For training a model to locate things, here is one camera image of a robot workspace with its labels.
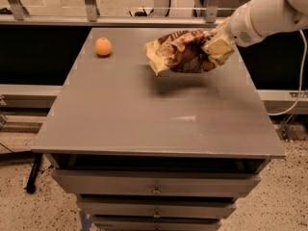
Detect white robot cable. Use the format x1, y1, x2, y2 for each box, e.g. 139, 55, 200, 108
268, 29, 308, 117

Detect orange fruit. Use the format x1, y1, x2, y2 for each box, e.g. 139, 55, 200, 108
95, 38, 112, 57

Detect middle grey drawer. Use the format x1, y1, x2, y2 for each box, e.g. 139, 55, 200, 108
77, 197, 236, 219

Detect top grey drawer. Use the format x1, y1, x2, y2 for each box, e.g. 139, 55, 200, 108
52, 169, 261, 197

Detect bottom grey drawer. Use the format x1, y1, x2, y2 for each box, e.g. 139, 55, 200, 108
93, 217, 221, 231

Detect black stand leg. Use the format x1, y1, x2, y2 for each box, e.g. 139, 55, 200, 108
25, 153, 42, 193

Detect brown chip bag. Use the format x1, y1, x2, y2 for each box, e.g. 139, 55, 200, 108
143, 30, 216, 75

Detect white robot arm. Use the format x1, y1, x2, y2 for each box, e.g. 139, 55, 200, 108
202, 0, 308, 68

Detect metal railing frame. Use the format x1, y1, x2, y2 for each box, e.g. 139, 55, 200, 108
0, 0, 239, 29

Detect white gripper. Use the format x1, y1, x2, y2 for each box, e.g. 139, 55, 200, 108
201, 0, 264, 66

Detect grey drawer cabinet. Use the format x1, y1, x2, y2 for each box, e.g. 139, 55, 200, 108
31, 27, 287, 231

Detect grey drawer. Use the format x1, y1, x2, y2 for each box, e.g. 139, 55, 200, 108
77, 197, 236, 219
52, 169, 261, 197
93, 217, 221, 231

